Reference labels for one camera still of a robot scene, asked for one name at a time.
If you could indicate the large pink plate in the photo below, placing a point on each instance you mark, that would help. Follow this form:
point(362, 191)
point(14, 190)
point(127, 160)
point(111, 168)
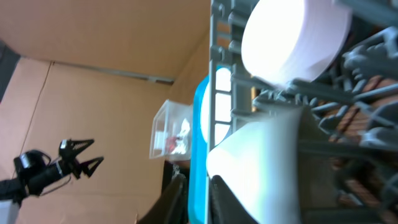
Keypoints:
point(222, 106)

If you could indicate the teal plastic tray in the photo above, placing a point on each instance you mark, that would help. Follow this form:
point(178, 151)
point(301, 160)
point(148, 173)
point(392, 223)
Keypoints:
point(197, 180)

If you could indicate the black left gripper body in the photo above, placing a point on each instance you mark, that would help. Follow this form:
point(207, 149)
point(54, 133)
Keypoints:
point(66, 165)

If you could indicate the white napkin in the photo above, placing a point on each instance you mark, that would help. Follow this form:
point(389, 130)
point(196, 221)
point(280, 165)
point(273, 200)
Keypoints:
point(182, 138)

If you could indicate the grey dishwasher rack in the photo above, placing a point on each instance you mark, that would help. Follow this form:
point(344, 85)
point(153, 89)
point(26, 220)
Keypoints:
point(347, 138)

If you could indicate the pale green cup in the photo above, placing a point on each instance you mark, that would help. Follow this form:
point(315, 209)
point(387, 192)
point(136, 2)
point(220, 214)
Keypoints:
point(258, 163)

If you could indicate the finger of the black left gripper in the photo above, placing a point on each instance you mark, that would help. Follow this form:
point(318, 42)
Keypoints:
point(69, 148)
point(88, 167)

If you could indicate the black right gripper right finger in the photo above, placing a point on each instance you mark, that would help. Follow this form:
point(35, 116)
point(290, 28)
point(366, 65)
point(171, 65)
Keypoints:
point(225, 208)

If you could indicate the red snack wrapper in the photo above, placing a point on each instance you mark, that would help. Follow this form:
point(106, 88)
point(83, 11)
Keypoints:
point(171, 144)

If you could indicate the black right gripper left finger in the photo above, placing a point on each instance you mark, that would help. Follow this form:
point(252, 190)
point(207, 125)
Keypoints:
point(171, 206)

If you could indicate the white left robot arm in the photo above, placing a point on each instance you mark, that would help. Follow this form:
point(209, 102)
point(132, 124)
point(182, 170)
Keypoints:
point(36, 170)

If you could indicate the black tray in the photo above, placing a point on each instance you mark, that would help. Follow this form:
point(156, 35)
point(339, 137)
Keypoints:
point(171, 169)

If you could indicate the clear plastic bin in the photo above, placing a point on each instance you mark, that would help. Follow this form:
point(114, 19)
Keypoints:
point(166, 123)

